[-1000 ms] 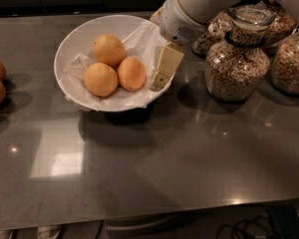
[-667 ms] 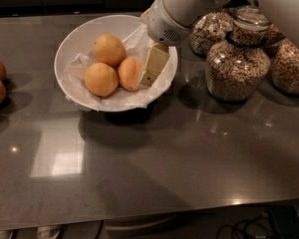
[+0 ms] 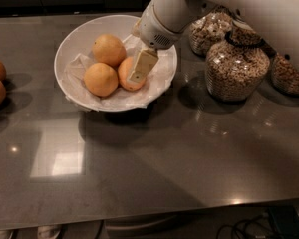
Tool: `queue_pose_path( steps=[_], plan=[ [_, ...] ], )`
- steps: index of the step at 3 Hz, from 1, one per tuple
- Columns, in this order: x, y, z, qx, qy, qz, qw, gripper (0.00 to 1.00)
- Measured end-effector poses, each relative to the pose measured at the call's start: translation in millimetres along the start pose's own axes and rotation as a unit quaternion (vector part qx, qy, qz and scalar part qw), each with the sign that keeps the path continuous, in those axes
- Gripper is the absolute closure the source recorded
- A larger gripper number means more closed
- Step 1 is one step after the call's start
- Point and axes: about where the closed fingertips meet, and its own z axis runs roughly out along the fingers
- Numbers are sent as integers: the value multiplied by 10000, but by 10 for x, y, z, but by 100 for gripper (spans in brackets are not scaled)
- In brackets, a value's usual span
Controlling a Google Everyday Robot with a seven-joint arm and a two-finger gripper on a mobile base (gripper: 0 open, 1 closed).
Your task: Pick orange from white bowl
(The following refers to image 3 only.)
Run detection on black box under table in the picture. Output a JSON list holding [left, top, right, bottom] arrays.
[[267, 206, 299, 239]]

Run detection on glass cereal jar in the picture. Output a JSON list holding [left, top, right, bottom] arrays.
[[188, 6, 232, 57], [270, 52, 299, 97], [205, 19, 270, 103]]

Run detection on back left glass cereal jar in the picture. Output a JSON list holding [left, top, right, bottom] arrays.
[[188, 6, 232, 57]]

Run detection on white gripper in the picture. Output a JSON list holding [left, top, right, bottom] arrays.
[[127, 0, 183, 84]]

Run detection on white bowl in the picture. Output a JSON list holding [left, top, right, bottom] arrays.
[[54, 15, 177, 112]]

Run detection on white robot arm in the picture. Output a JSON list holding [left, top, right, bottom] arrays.
[[129, 0, 299, 83]]

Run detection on black cables on floor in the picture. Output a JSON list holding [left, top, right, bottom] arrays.
[[216, 216, 273, 239]]

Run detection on white paper bowl liner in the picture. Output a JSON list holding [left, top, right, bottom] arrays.
[[55, 38, 177, 112]]

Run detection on front glass cereal jar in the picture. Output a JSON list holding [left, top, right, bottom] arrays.
[[205, 19, 270, 103]]

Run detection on back right glass cereal jar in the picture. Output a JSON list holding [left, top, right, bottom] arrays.
[[270, 52, 299, 97]]

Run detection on white shoe right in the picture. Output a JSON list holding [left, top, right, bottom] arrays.
[[37, 225, 61, 239]]

